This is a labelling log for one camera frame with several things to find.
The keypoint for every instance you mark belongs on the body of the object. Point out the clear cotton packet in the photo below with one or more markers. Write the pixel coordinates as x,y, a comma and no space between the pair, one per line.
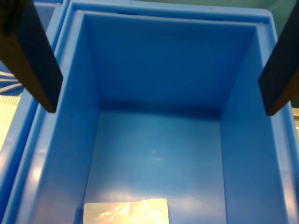
126,212

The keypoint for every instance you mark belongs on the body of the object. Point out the blue plastic storage bin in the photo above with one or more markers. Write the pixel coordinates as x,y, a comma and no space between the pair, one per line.
158,151
46,14

